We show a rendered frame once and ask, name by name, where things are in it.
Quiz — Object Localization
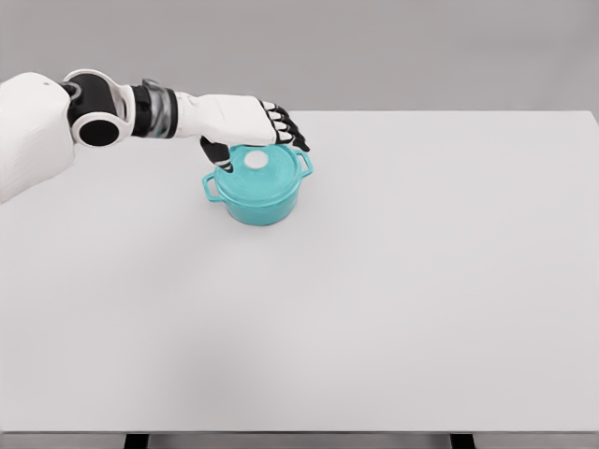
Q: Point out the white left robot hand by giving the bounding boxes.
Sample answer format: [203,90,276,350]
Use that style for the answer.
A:
[199,94,311,173]

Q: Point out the teal pot lid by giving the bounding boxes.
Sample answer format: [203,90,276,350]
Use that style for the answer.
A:
[213,143,303,200]

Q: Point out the teal pot with handles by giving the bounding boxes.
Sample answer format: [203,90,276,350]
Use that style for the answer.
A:
[201,149,314,227]

